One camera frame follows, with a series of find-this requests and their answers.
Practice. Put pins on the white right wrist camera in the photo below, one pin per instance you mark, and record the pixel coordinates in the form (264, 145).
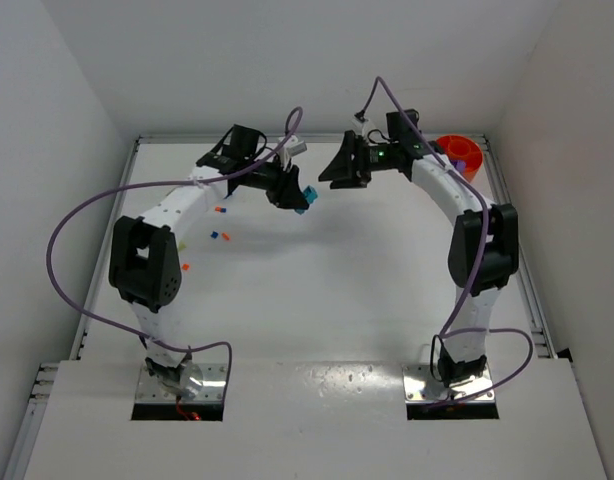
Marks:
(362, 125)

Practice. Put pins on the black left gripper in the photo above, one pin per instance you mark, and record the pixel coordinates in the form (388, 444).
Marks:
(280, 185)

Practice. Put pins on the purple lego brick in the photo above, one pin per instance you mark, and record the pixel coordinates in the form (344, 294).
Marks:
(459, 165)

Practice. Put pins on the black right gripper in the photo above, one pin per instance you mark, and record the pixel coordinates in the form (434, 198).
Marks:
(360, 160)

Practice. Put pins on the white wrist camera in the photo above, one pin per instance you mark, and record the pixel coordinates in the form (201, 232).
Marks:
(293, 146)
(362, 125)

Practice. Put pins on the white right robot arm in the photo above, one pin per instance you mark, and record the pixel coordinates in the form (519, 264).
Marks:
(484, 248)

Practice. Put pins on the orange divided round container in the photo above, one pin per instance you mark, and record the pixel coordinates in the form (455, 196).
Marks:
(458, 147)

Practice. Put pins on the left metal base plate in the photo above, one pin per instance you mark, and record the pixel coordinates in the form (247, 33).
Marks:
(198, 383)

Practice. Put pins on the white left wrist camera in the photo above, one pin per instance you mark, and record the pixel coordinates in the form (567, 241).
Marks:
(293, 146)

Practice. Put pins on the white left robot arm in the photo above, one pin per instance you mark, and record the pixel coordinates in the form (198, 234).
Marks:
(145, 265)

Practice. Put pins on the teal lego brick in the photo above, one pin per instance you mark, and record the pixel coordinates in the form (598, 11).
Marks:
(310, 196)

